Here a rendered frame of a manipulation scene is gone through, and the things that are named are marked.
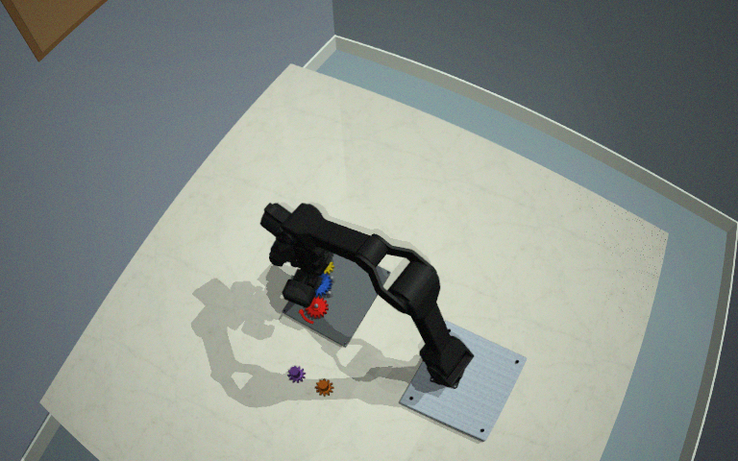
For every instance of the blue gear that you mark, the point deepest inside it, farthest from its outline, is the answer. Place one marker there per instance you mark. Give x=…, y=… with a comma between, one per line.
x=324, y=286

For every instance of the orange-brown gear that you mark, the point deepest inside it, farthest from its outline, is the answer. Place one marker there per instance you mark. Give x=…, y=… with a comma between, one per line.
x=324, y=387

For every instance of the red gear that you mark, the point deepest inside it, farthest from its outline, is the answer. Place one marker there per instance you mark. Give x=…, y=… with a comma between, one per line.
x=320, y=310

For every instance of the purple gear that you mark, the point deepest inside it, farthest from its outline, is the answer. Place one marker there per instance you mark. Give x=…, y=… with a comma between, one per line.
x=296, y=374

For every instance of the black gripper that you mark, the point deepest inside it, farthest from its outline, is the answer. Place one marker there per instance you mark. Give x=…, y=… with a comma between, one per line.
x=301, y=289

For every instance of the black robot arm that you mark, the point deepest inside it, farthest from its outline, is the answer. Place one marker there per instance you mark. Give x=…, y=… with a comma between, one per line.
x=306, y=233

